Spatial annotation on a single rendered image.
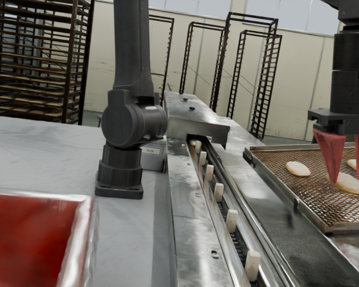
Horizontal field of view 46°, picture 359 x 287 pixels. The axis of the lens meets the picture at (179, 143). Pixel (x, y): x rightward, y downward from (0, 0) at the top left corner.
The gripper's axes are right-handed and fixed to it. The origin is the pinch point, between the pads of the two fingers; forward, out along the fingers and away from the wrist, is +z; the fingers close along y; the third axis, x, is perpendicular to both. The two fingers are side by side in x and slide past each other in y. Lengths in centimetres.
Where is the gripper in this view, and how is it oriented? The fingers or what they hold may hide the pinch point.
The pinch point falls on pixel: (347, 176)
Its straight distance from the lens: 64.1
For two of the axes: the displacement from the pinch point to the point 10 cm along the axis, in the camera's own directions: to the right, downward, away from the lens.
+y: 10.0, -0.2, 0.5
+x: -0.5, -2.0, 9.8
